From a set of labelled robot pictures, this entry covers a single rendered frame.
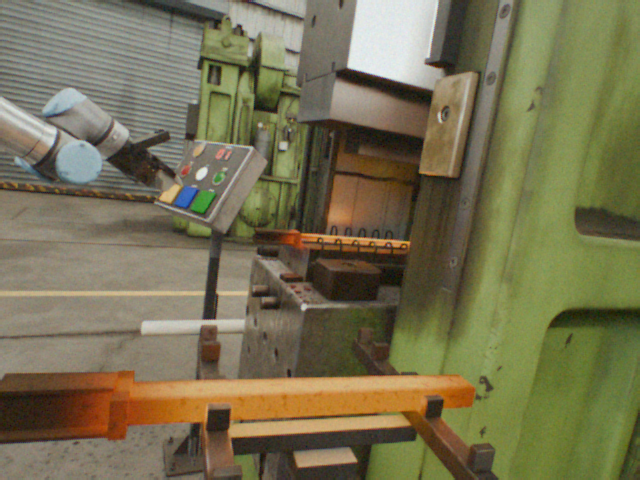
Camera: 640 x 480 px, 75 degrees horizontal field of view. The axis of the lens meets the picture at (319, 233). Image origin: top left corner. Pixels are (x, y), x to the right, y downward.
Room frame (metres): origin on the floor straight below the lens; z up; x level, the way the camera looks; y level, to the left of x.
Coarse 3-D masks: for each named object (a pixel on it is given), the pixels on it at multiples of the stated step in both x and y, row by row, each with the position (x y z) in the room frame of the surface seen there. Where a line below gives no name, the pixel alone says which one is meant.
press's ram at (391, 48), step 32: (320, 0) 1.03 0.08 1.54; (352, 0) 0.86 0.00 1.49; (384, 0) 0.87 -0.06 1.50; (416, 0) 0.90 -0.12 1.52; (320, 32) 1.00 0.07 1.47; (352, 32) 0.85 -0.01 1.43; (384, 32) 0.87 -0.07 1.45; (416, 32) 0.91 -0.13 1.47; (320, 64) 0.97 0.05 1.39; (352, 64) 0.85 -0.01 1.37; (384, 64) 0.88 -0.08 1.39; (416, 64) 0.91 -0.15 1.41
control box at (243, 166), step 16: (208, 144) 1.49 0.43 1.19; (224, 144) 1.43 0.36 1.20; (192, 160) 1.48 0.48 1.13; (208, 160) 1.43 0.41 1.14; (224, 160) 1.37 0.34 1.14; (240, 160) 1.33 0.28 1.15; (256, 160) 1.35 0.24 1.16; (192, 176) 1.42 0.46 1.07; (208, 176) 1.37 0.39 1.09; (224, 176) 1.32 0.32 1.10; (240, 176) 1.31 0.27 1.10; (256, 176) 1.36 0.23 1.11; (224, 192) 1.27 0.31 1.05; (240, 192) 1.31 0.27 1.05; (176, 208) 1.35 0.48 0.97; (224, 208) 1.27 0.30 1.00; (208, 224) 1.27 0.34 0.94; (224, 224) 1.28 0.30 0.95
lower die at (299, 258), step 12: (312, 240) 0.95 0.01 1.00; (288, 252) 1.01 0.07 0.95; (300, 252) 0.94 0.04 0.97; (312, 252) 0.89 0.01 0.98; (324, 252) 0.91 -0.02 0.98; (336, 252) 0.92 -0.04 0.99; (348, 252) 0.93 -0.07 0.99; (360, 252) 0.94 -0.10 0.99; (372, 252) 0.96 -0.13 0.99; (384, 252) 0.98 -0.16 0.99; (396, 252) 1.00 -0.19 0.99; (300, 264) 0.93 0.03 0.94; (396, 264) 0.99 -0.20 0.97; (312, 276) 0.90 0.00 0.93; (384, 276) 0.98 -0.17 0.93
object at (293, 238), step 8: (256, 232) 0.91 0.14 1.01; (264, 232) 0.91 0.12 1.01; (272, 232) 0.92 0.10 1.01; (280, 232) 0.93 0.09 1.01; (288, 232) 0.94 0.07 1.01; (296, 232) 0.94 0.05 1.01; (256, 240) 0.91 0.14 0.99; (264, 240) 0.92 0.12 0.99; (272, 240) 0.93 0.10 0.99; (280, 240) 0.94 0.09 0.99; (288, 240) 0.94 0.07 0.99; (296, 240) 0.93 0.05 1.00; (320, 240) 0.97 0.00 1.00; (328, 240) 0.98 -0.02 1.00; (344, 240) 0.99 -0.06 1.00; (352, 240) 1.00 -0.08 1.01; (360, 240) 1.01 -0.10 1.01; (368, 240) 1.02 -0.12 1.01; (376, 240) 1.04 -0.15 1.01; (384, 240) 1.06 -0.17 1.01; (392, 240) 1.08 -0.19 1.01
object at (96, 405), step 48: (0, 384) 0.28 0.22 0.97; (48, 384) 0.29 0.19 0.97; (96, 384) 0.30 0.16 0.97; (144, 384) 0.33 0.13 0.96; (192, 384) 0.34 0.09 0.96; (240, 384) 0.35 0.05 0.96; (288, 384) 0.37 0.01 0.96; (336, 384) 0.38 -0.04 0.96; (384, 384) 0.39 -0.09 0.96; (432, 384) 0.41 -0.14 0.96; (0, 432) 0.28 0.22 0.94; (48, 432) 0.29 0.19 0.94; (96, 432) 0.30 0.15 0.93
